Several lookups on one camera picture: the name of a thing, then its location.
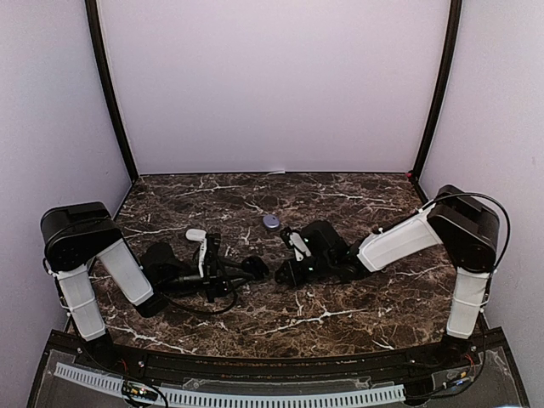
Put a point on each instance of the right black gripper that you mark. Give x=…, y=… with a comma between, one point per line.
x=290, y=269

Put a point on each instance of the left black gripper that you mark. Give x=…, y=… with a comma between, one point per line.
x=213, y=280

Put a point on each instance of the black earbud charging case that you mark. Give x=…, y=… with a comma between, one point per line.
x=256, y=267

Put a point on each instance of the white earbud charging case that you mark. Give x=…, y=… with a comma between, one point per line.
x=198, y=235

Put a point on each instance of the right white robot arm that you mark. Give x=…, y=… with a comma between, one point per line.
x=464, y=226

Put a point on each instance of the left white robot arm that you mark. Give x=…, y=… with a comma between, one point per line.
x=78, y=236

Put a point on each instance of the purple round charging case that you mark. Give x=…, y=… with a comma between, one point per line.
x=271, y=222

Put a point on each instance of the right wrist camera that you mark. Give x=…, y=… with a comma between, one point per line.
x=295, y=241

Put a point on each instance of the white slotted cable duct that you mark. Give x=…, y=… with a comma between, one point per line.
x=177, y=397

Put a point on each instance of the left black frame post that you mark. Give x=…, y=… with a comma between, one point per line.
x=98, y=43

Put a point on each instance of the black frame post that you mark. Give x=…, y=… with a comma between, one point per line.
x=98, y=43
x=447, y=56

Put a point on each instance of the right black frame post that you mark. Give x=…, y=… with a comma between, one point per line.
x=447, y=56

